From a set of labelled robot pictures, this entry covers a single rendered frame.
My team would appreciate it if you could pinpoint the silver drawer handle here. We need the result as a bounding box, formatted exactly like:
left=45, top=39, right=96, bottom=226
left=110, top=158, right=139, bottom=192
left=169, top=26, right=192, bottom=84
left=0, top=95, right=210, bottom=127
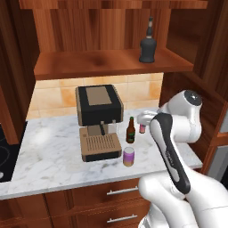
left=106, top=214, right=139, bottom=224
left=106, top=185, right=140, bottom=196

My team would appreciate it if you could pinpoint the wooden drawer front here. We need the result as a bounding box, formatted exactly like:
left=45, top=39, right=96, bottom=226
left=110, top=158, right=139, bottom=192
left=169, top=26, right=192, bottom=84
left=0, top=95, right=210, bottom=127
left=70, top=177, right=144, bottom=207
left=73, top=200, right=151, bottom=228

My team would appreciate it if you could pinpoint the brown beer bottle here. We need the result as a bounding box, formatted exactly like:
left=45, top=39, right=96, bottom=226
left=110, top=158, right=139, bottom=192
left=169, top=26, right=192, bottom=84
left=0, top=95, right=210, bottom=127
left=126, top=116, right=136, bottom=144

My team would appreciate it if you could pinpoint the dark liquor bottle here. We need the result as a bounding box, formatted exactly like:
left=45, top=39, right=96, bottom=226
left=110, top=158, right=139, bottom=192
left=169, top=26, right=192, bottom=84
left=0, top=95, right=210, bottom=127
left=138, top=16, right=158, bottom=64

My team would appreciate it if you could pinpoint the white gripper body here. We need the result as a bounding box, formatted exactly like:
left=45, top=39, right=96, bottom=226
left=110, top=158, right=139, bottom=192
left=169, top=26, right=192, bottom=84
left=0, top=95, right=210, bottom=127
left=136, top=110, right=159, bottom=126

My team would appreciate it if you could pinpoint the grey built-in oven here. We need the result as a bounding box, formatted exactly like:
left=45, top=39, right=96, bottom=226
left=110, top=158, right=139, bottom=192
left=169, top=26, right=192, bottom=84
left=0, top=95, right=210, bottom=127
left=207, top=102, right=228, bottom=183

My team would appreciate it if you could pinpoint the wooden cabinet door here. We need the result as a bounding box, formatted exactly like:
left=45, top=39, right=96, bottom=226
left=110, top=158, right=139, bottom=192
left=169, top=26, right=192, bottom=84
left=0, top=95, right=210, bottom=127
left=0, top=0, right=41, bottom=146
left=159, top=0, right=228, bottom=175

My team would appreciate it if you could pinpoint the black and tan coffee machine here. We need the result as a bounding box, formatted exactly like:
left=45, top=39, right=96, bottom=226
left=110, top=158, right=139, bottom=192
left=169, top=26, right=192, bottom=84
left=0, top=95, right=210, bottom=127
left=75, top=84, right=125, bottom=163

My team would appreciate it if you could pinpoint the black hob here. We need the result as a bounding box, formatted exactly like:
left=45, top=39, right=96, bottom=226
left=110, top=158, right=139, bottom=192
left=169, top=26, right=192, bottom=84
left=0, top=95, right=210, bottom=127
left=0, top=121, right=29, bottom=183

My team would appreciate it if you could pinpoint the purple drink can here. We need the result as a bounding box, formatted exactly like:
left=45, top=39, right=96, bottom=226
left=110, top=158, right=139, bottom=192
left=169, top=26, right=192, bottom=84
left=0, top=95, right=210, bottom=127
left=122, top=146, right=135, bottom=167

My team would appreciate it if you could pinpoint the small white container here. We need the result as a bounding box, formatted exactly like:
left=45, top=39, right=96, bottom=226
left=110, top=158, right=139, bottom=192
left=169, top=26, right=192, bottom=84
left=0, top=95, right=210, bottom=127
left=107, top=122, right=119, bottom=135

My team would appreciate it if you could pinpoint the open wooden wall cabinet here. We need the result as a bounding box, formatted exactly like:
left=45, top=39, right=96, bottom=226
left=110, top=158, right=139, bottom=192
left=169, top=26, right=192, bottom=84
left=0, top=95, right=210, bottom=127
left=19, top=0, right=209, bottom=81

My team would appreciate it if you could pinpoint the wooden base cupboard door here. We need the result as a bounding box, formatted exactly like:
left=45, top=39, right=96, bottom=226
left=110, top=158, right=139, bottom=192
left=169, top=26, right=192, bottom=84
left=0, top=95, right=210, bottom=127
left=0, top=193, right=51, bottom=228

